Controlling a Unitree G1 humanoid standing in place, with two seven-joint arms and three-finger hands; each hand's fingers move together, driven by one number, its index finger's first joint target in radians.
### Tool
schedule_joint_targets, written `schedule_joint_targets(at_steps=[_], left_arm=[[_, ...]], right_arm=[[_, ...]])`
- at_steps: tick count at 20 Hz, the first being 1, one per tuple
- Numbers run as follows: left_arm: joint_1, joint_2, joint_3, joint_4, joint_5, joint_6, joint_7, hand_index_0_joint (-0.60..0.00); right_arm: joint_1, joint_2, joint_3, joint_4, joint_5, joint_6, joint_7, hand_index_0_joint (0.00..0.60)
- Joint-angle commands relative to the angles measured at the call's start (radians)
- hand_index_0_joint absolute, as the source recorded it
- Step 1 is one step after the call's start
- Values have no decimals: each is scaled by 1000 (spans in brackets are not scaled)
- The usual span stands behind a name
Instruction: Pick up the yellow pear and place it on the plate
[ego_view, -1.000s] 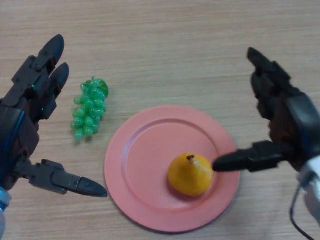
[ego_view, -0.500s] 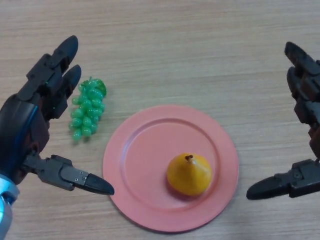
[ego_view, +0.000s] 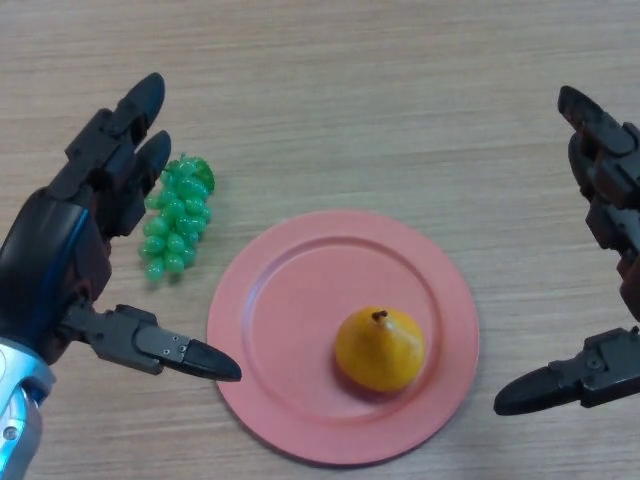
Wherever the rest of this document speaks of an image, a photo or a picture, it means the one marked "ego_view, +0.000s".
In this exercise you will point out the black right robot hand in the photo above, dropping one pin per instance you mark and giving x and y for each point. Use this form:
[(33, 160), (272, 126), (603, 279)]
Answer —
[(610, 165)]

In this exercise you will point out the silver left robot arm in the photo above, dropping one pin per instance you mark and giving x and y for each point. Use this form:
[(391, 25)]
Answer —
[(20, 410)]

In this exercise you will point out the yellow pear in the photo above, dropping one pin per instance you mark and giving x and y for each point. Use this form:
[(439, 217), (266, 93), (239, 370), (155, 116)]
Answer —
[(380, 350)]

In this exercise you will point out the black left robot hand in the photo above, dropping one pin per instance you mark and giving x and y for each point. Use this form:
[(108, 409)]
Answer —
[(50, 260)]

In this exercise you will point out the pink round plate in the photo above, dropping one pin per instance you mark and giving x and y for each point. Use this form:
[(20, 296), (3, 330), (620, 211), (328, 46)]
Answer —
[(290, 340)]

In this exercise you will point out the green grape bunch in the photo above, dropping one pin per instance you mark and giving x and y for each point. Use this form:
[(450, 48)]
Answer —
[(177, 230)]

